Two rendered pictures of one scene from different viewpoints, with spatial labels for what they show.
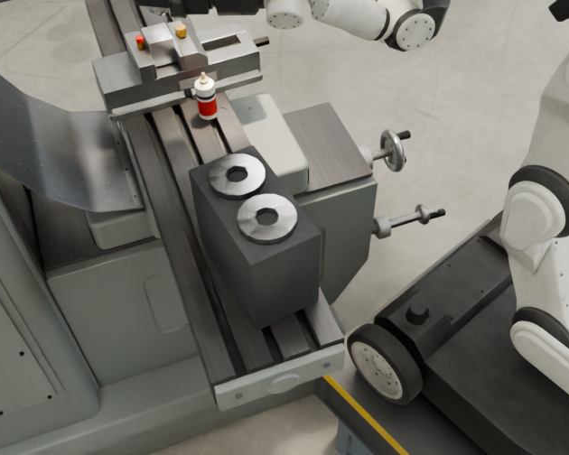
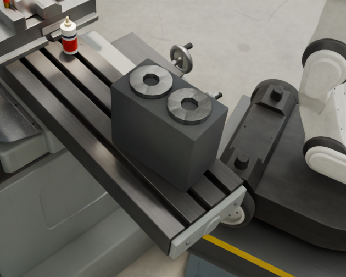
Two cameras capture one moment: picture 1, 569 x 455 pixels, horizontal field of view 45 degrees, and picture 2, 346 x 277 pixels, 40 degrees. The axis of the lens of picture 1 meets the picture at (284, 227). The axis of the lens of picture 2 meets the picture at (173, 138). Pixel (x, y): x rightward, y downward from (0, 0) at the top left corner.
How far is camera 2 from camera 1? 0.39 m
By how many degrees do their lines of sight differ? 18
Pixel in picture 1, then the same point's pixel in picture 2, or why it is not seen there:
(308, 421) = (159, 263)
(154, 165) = (48, 95)
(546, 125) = (331, 9)
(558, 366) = (344, 169)
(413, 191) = not seen: hidden behind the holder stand
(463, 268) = (254, 126)
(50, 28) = not seen: outside the picture
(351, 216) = not seen: hidden behind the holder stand
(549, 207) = (339, 64)
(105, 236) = (12, 161)
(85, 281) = not seen: outside the picture
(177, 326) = (60, 221)
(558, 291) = (337, 120)
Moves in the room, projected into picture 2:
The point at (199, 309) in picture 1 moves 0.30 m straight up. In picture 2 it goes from (135, 189) to (139, 94)
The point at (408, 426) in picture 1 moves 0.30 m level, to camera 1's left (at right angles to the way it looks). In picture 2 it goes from (248, 239) to (166, 270)
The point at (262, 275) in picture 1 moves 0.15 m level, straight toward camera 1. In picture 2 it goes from (197, 148) to (237, 208)
